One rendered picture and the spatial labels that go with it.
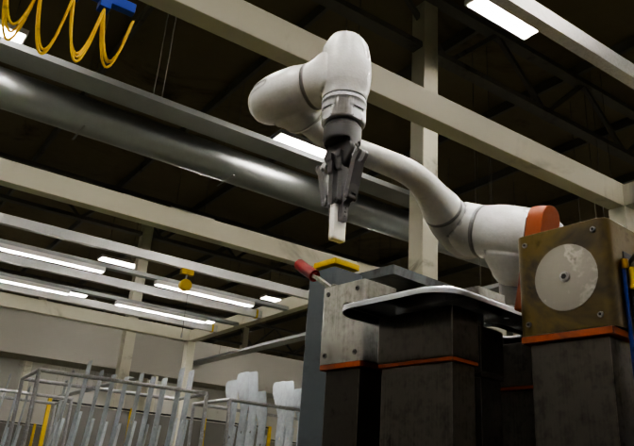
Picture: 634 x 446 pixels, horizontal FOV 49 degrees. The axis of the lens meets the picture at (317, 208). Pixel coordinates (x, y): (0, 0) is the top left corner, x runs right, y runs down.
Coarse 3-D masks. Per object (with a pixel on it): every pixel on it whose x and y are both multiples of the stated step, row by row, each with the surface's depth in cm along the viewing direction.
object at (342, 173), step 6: (342, 150) 131; (336, 156) 131; (342, 156) 131; (336, 168) 130; (342, 168) 130; (348, 168) 131; (342, 174) 129; (342, 180) 129; (342, 186) 129; (342, 192) 128
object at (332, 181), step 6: (330, 156) 133; (330, 162) 132; (330, 168) 132; (330, 174) 132; (336, 174) 132; (330, 180) 132; (336, 180) 132; (330, 186) 131; (336, 186) 131; (330, 192) 130; (336, 192) 131; (330, 198) 130; (336, 198) 130; (330, 204) 129
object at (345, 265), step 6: (330, 258) 122; (336, 258) 121; (318, 264) 124; (324, 264) 123; (330, 264) 122; (336, 264) 121; (342, 264) 122; (348, 264) 123; (354, 264) 123; (318, 270) 125; (348, 270) 124; (354, 270) 123
